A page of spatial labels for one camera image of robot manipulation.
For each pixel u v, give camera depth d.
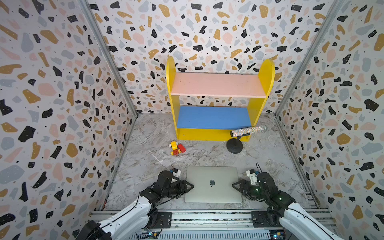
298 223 0.54
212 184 0.84
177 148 0.96
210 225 0.73
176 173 0.81
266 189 0.64
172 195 0.72
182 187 0.73
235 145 1.00
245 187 0.73
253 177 0.78
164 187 0.67
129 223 0.50
